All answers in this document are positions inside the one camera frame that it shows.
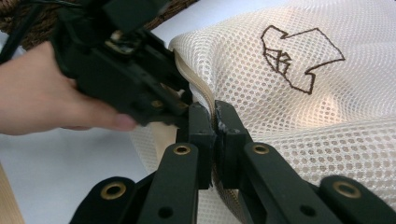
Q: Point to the white table mat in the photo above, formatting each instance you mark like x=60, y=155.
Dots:
x=62, y=177

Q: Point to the cream mesh laundry bag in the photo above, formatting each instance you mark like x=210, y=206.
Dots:
x=311, y=130

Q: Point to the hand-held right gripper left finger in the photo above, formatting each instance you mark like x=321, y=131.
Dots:
x=202, y=149

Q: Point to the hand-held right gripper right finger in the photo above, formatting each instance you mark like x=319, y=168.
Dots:
x=229, y=146

